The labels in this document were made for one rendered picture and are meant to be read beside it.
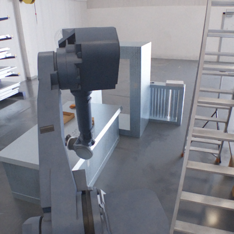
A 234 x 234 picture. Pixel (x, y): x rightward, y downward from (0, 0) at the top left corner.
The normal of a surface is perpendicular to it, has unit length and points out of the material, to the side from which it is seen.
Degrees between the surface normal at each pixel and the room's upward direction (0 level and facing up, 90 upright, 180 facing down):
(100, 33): 36
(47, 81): 58
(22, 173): 90
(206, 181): 0
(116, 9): 90
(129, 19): 90
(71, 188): 29
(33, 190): 90
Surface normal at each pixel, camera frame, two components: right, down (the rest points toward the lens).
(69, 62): 0.16, 0.00
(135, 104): -0.36, 0.40
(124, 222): -0.03, -0.91
